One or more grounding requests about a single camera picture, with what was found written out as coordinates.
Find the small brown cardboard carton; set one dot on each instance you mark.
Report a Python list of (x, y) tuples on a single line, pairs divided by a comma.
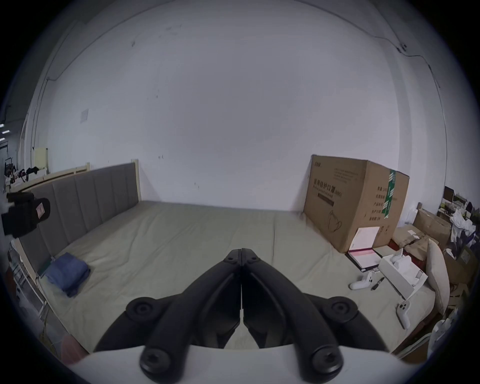
[(435, 227)]

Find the black folder with pink pages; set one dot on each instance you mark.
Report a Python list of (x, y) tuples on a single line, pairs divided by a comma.
[(362, 259)]

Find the open white box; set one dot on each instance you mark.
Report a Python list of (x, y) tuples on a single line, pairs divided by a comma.
[(390, 276)]

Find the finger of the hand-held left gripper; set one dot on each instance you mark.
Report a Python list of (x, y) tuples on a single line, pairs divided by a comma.
[(22, 219)]

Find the beige pillow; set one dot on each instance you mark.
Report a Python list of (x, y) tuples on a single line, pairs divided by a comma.
[(438, 273)]

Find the bed with beige sheet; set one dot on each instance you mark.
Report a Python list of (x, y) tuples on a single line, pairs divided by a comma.
[(187, 240)]

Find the folded dark blue garment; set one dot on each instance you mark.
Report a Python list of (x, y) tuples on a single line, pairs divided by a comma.
[(67, 275)]

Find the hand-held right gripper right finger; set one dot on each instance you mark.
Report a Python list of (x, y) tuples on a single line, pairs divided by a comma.
[(281, 296)]

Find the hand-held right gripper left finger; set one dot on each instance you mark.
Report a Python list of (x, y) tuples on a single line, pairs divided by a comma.
[(202, 296)]

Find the white hand controller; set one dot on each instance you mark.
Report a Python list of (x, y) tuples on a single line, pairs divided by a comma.
[(360, 285), (404, 317)]

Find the large brown cardboard carton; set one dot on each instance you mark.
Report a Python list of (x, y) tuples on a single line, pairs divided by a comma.
[(337, 202)]

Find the grey padded headboard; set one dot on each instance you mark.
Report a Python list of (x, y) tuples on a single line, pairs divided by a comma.
[(82, 202)]

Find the small black pen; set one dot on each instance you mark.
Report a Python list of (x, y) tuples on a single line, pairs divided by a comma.
[(377, 284)]

